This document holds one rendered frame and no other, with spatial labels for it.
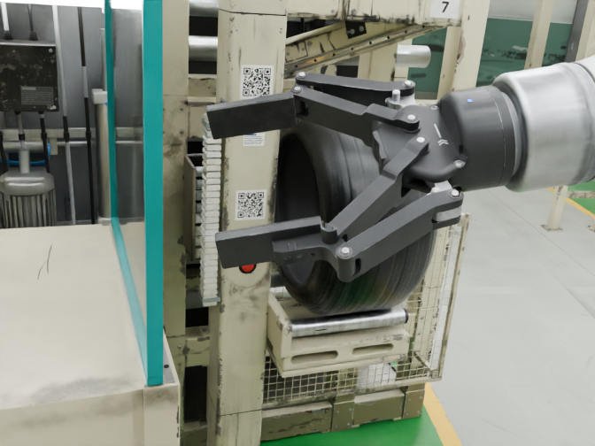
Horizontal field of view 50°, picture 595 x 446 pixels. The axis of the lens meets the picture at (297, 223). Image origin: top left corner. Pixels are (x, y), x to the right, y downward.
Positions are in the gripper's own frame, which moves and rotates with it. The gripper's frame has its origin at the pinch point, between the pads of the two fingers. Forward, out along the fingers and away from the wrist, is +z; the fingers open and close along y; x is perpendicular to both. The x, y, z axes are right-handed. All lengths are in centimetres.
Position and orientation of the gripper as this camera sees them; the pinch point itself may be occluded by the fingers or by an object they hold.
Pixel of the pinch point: (228, 179)
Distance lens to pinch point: 47.5
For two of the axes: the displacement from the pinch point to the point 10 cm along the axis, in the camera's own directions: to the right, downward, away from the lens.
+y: -1.4, -7.3, 6.7
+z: -9.9, 1.6, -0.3
